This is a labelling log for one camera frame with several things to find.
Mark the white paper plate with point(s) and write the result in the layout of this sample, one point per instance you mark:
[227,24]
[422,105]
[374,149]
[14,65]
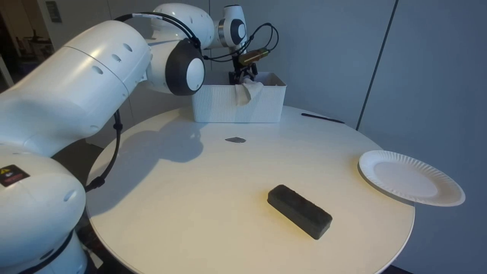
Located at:
[409,179]

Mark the white ribbed basket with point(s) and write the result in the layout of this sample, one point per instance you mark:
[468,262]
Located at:
[236,104]

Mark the white cloth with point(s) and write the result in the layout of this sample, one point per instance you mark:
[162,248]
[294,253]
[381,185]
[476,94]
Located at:
[245,91]

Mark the small dark grey scrap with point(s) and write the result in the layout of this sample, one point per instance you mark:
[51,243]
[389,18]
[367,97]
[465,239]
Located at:
[236,139]

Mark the black pen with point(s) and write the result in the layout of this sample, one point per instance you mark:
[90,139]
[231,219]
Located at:
[322,118]

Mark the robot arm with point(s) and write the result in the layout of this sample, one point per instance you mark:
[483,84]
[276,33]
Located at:
[76,87]

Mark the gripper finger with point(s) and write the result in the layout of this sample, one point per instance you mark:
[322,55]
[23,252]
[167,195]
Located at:
[234,78]
[253,73]

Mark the black eraser block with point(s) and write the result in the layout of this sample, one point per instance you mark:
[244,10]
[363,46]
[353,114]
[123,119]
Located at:
[300,211]

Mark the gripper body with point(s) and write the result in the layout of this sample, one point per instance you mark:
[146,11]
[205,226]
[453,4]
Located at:
[240,68]

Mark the dark wall sign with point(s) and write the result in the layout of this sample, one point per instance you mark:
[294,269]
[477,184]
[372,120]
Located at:
[53,11]

